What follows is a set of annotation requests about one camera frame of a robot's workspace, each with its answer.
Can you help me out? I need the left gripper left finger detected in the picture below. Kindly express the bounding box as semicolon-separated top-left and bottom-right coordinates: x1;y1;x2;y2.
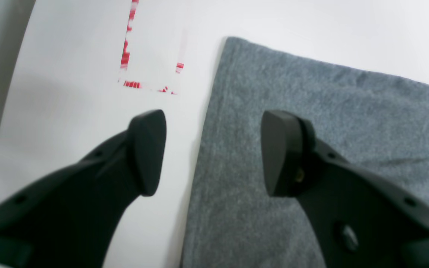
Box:
0;109;167;268

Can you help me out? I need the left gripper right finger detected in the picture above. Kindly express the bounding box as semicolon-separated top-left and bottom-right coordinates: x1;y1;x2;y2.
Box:
261;110;429;268

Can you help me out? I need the grey T-shirt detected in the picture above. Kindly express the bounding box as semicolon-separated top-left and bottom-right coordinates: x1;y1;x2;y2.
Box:
180;37;429;268

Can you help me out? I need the red tape rectangle marking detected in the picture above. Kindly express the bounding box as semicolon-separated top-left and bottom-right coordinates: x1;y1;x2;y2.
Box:
118;0;187;95

